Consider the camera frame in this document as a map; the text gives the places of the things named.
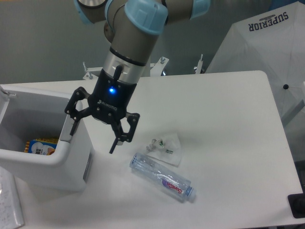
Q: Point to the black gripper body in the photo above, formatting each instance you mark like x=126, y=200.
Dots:
x=110, y=97

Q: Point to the white push-top trash can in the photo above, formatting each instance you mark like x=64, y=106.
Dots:
x=27, y=114

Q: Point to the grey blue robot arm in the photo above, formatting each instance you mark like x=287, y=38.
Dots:
x=132, y=27

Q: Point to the crumpled clear plastic wrapper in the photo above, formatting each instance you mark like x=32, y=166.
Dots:
x=165, y=148

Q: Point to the clear plastic water bottle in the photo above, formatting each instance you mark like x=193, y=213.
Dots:
x=173, y=184

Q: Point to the blue orange snack package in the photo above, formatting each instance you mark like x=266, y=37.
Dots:
x=41, y=146

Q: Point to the white paper notepad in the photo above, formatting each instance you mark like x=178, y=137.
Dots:
x=11, y=215

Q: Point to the white superior umbrella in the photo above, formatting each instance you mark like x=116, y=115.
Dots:
x=272, y=42

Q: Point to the black device at table edge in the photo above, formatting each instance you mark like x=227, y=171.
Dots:
x=297, y=205

